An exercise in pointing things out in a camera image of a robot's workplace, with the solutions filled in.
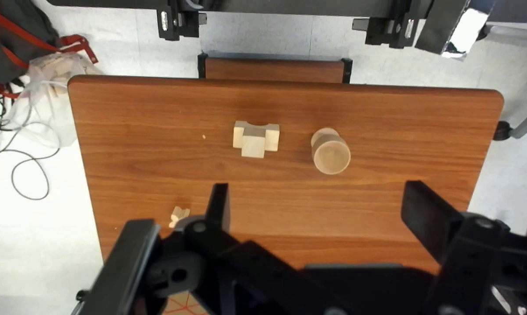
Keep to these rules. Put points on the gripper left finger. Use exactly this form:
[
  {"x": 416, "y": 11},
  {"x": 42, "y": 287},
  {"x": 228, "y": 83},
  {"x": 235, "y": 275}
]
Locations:
[{"x": 228, "y": 267}]

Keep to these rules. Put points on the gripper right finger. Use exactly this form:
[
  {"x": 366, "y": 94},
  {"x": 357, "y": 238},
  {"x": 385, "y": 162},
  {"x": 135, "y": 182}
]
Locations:
[{"x": 469, "y": 253}]

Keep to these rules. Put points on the orange patterned sheet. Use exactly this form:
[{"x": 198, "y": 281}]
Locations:
[{"x": 184, "y": 305}]

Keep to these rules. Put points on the small wooden piece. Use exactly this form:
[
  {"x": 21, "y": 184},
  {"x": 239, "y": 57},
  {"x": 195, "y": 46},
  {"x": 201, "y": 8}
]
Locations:
[{"x": 178, "y": 215}]

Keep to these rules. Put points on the wooden cube block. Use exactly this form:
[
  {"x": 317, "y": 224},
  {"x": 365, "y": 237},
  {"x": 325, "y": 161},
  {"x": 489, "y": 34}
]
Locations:
[{"x": 253, "y": 146}]

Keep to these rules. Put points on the wooden arch block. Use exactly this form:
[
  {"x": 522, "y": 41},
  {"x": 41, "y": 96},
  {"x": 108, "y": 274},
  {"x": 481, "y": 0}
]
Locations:
[{"x": 273, "y": 136}]

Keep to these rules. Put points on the grey chair leg with caster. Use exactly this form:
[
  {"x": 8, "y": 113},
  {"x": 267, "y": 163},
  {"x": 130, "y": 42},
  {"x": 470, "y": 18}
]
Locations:
[{"x": 523, "y": 127}]

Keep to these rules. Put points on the wooden cylinder block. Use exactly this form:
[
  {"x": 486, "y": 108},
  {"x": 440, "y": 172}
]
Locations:
[{"x": 331, "y": 153}]

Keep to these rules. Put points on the small wooden side table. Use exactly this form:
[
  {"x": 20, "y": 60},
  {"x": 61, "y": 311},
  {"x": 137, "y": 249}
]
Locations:
[{"x": 274, "y": 70}]

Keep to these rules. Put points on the black and silver box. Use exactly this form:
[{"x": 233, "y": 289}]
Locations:
[{"x": 451, "y": 26}]

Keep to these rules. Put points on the plastic bag of wooden blocks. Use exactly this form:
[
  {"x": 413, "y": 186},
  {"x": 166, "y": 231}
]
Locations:
[{"x": 49, "y": 92}]

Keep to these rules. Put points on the black metal frame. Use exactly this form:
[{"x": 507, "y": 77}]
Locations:
[{"x": 180, "y": 19}]

